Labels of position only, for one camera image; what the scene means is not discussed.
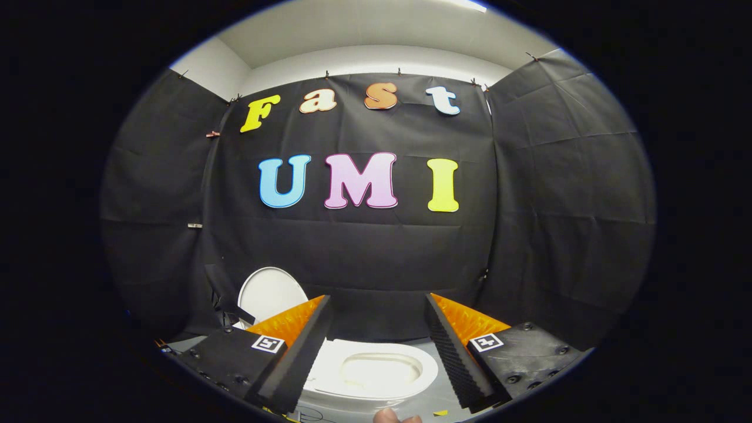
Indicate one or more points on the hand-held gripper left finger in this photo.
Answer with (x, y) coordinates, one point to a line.
(305, 352)

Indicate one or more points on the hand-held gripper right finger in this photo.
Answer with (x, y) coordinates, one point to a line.
(452, 352)

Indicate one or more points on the white toilet lid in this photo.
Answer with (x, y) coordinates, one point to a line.
(270, 294)

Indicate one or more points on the white toilet bowl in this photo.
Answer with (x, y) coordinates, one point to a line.
(376, 370)

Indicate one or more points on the black backdrop cloth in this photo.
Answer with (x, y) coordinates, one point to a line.
(352, 252)

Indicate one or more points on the small electronic devices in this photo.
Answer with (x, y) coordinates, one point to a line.
(165, 346)

